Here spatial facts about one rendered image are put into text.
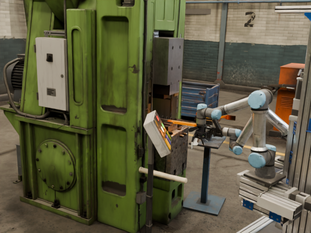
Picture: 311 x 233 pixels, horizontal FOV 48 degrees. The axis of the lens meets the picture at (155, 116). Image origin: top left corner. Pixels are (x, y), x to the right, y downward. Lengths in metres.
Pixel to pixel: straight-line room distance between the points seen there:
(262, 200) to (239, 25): 8.74
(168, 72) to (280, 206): 1.39
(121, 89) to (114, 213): 1.17
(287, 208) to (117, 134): 1.54
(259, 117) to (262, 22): 8.40
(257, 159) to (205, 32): 9.10
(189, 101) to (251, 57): 4.18
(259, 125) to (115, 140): 1.34
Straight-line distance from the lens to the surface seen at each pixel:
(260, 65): 10.78
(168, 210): 3.45
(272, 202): 2.56
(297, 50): 10.52
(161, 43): 3.03
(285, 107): 6.53
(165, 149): 2.57
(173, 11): 3.39
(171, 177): 2.99
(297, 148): 2.73
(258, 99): 2.41
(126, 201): 3.28
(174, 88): 3.17
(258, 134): 2.48
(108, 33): 3.08
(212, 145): 3.50
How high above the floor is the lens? 1.86
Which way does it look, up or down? 15 degrees down
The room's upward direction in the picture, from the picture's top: 2 degrees clockwise
